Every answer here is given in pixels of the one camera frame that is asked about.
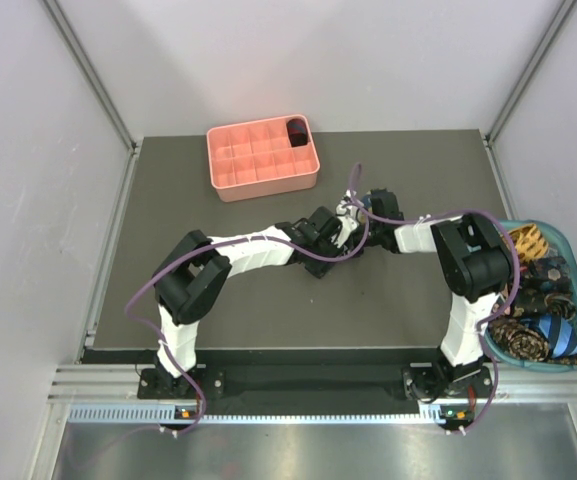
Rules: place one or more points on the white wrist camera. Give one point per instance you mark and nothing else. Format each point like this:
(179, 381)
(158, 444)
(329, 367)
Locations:
(349, 207)
(348, 226)

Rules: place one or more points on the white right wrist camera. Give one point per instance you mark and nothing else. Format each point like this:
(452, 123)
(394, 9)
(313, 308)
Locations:
(349, 207)

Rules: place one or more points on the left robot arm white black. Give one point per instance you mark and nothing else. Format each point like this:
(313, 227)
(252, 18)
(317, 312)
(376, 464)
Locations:
(186, 294)

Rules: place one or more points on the blue yellow floral tie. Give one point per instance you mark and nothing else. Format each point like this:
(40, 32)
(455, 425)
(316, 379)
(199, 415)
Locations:
(366, 201)

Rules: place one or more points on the orange patterned tie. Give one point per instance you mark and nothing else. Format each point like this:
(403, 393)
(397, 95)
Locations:
(529, 242)

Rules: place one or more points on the teal plastic basket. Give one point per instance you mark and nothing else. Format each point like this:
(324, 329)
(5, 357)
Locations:
(524, 308)

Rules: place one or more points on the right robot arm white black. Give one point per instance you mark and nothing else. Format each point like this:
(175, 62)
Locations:
(476, 265)

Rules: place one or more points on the dark floral navy tie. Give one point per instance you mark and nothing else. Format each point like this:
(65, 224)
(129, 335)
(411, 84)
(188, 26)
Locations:
(544, 277)

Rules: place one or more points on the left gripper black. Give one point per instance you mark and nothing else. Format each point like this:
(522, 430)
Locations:
(317, 267)

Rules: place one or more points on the pink compartment organizer box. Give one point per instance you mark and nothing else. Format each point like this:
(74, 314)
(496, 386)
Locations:
(254, 159)

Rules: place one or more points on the left aluminium frame post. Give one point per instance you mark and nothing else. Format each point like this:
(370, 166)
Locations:
(63, 26)

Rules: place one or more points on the slotted grey cable duct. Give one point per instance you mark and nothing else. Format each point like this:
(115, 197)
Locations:
(171, 414)

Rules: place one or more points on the rolled red blue tie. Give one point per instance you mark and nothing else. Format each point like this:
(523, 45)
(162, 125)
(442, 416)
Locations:
(298, 132)

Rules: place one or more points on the right aluminium frame post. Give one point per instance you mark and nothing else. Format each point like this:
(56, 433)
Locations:
(562, 13)

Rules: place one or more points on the blue striped tie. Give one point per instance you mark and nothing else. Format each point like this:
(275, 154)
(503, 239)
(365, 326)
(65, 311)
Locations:
(559, 333)

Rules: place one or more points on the aluminium frame post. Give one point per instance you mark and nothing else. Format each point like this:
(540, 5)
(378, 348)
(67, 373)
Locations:
(562, 13)
(63, 26)

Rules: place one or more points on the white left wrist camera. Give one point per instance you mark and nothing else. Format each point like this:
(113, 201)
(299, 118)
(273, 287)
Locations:
(348, 226)

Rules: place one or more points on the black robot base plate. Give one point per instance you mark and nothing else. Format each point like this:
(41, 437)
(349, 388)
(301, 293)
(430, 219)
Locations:
(384, 374)

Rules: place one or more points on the brown paisley rolled tie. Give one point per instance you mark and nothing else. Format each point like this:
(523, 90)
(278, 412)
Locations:
(518, 340)

